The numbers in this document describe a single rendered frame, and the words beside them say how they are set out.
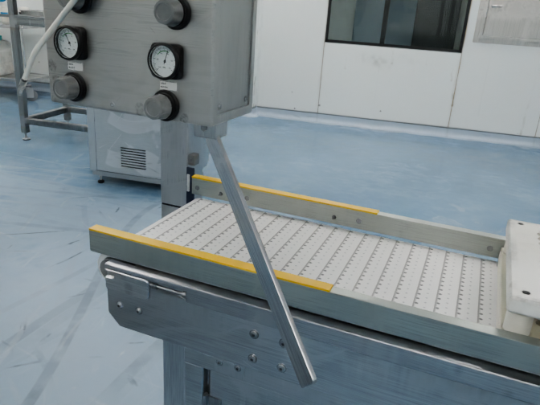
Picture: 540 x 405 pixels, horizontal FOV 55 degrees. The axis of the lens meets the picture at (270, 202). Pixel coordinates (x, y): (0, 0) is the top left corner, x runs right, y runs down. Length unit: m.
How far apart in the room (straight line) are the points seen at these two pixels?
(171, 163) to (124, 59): 0.41
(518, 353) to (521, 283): 0.08
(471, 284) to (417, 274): 0.07
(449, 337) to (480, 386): 0.06
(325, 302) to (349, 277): 0.11
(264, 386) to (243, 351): 0.09
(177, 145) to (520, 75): 5.02
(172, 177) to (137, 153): 2.34
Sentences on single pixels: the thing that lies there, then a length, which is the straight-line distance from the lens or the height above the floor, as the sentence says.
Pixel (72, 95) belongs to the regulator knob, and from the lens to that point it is 0.63.
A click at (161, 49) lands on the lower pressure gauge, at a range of 0.55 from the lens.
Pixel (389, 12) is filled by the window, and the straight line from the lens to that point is 5.65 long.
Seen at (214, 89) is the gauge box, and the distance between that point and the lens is 0.54.
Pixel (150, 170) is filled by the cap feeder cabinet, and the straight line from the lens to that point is 3.31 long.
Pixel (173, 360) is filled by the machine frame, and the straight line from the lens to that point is 1.19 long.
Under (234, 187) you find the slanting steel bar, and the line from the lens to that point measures 0.57.
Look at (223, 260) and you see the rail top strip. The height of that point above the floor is 0.85.
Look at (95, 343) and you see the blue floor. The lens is 1.99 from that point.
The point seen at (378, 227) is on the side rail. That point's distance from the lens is 0.84.
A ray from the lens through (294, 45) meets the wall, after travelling 5.77.
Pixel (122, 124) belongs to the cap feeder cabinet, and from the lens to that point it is 3.33.
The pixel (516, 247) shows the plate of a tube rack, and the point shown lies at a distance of 0.72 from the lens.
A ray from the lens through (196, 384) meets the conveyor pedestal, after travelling 0.83.
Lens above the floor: 1.15
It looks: 21 degrees down
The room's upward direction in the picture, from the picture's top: 4 degrees clockwise
